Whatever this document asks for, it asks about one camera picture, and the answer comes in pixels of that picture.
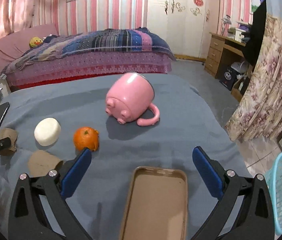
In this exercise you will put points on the small wall poster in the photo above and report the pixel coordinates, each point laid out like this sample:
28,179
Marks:
257,2

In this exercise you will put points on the wooden desk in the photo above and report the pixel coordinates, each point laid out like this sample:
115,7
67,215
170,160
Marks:
216,52

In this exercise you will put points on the black box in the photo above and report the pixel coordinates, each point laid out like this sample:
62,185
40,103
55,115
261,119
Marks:
228,77

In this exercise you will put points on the black coat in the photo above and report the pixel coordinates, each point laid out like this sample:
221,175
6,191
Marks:
254,37

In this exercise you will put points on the white round block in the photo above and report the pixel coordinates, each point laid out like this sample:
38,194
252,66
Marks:
47,131

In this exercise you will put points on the patchwork quilt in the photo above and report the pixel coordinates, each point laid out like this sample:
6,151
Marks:
110,42

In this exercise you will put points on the white wardrobe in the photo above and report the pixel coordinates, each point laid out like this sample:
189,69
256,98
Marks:
183,30

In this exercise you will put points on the floral curtain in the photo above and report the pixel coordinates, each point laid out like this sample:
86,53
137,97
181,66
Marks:
268,92

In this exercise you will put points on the yellow duck plush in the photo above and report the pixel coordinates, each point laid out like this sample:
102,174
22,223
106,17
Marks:
35,42

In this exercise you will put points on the grey blue table cloth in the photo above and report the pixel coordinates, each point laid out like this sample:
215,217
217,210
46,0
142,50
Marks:
181,120

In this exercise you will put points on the mauve bed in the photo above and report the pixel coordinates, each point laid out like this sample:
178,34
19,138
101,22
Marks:
10,45

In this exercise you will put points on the white box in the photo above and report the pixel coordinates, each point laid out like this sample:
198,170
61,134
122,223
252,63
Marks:
236,33

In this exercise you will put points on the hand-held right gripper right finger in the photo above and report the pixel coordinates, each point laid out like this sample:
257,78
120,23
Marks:
207,172

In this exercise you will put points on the flat cardboard piece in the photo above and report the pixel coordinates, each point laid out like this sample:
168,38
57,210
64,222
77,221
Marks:
42,161

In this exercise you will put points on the red paper cutout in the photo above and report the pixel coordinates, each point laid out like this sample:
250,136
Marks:
198,1

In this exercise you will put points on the pink pig mug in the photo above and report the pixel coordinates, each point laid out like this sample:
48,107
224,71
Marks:
128,95

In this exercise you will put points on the round tangerine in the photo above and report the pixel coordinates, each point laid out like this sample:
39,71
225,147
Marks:
84,138

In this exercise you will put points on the desk lamp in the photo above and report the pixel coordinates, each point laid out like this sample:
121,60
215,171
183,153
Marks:
226,21

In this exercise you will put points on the white fan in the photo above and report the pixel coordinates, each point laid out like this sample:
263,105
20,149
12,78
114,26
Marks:
241,67

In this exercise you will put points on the brown phone case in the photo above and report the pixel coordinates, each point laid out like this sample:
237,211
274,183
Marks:
153,205

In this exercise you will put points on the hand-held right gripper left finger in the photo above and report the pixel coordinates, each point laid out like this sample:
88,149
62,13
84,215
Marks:
77,172

